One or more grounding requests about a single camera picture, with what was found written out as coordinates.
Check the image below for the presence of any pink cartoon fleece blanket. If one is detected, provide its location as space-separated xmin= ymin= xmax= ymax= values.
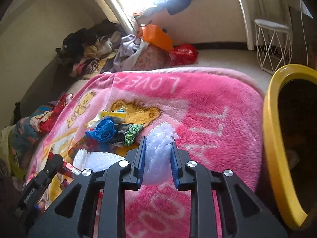
xmin=24 ymin=67 xmax=264 ymax=238

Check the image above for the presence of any red garment on bed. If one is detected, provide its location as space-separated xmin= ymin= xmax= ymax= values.
xmin=39 ymin=93 xmax=73 ymax=134

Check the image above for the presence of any yellow rimmed black trash bin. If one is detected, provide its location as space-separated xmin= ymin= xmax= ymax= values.
xmin=263 ymin=64 xmax=316 ymax=230

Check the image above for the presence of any pile of clothes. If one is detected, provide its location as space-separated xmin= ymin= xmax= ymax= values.
xmin=55 ymin=19 xmax=126 ymax=77

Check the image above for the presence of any red snack packet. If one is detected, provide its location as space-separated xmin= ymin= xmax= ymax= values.
xmin=47 ymin=152 xmax=81 ymax=179

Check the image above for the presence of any cream curtain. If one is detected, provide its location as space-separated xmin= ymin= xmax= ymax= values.
xmin=239 ymin=0 xmax=292 ymax=51
xmin=95 ymin=0 xmax=139 ymax=35

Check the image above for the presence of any colourful pillow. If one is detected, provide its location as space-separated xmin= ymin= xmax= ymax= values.
xmin=9 ymin=103 xmax=55 ymax=170

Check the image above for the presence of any cream right curtain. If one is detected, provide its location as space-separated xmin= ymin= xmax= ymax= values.
xmin=239 ymin=0 xmax=292 ymax=51

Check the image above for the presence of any blue plastic bag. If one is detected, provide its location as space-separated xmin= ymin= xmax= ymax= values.
xmin=85 ymin=117 xmax=116 ymax=144

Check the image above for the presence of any yellow snack wrapper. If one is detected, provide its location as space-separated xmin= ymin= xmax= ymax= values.
xmin=85 ymin=107 xmax=127 ymax=128

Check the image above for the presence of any white wire stool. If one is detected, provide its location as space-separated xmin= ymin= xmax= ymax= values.
xmin=254 ymin=19 xmax=293 ymax=75

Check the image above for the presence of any red bag on floor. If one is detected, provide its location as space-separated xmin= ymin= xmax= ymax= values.
xmin=169 ymin=44 xmax=199 ymax=66

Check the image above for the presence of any green black snack wrapper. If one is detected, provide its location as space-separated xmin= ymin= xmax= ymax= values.
xmin=111 ymin=124 xmax=143 ymax=147

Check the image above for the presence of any lavender white garment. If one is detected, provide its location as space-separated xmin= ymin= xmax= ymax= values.
xmin=113 ymin=34 xmax=149 ymax=72

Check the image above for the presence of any white foam net sleeve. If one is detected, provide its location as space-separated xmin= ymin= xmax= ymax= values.
xmin=142 ymin=122 xmax=179 ymax=186

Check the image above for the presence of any orange paper bag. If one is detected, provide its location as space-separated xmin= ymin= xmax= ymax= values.
xmin=141 ymin=24 xmax=174 ymax=52

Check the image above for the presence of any floral laundry basket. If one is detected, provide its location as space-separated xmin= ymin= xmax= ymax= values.
xmin=131 ymin=44 xmax=170 ymax=71

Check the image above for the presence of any cream left curtain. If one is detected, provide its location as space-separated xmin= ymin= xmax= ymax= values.
xmin=95 ymin=0 xmax=139 ymax=35

